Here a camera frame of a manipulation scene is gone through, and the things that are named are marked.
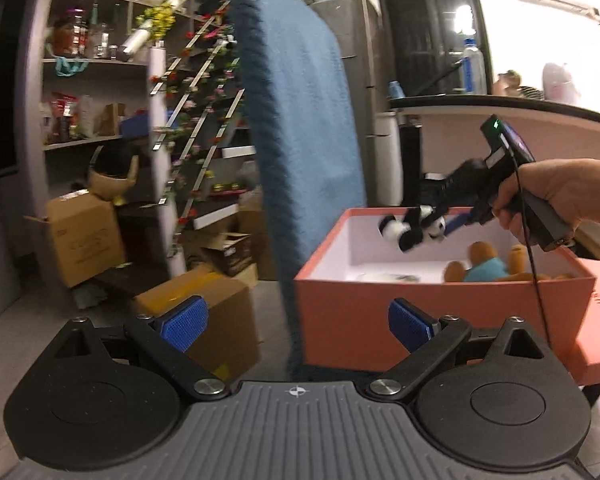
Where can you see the cardboard box on floor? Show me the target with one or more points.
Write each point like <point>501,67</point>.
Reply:
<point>230,344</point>

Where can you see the blue covered chair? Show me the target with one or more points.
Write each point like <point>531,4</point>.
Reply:
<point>297,104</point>

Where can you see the person's right hand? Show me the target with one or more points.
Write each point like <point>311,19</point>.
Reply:
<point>571,186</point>

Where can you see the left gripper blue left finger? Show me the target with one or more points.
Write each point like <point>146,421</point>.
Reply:
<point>159,343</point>

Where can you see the black white panda plush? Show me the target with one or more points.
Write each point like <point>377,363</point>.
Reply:
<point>417,226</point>

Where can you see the white table black edge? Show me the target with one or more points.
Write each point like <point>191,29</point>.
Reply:
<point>450,128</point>

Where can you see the grey refrigerator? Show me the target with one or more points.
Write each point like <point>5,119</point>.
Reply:
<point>358,29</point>

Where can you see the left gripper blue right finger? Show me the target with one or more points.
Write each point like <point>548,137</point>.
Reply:
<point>432,345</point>

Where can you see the brown bear plush blue shirt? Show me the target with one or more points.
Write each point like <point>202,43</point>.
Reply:
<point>485,264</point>

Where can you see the white stair rail with flowers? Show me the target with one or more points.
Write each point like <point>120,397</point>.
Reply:
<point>185,127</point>

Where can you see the clear plastic water bottle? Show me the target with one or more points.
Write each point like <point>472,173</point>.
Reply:
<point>473,73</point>

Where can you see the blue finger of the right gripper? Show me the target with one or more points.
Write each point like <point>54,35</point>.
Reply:
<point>457,222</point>

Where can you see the dark window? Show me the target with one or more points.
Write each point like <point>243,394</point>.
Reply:
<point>426,40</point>

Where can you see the salmon pink box base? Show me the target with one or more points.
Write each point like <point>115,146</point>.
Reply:
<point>344,291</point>

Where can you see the white air conditioner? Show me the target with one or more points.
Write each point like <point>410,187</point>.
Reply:
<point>571,7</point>

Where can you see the grey storage shelf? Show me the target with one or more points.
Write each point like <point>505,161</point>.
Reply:
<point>89,85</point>

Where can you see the tall brown cardboard box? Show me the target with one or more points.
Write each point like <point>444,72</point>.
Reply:
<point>77,238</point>

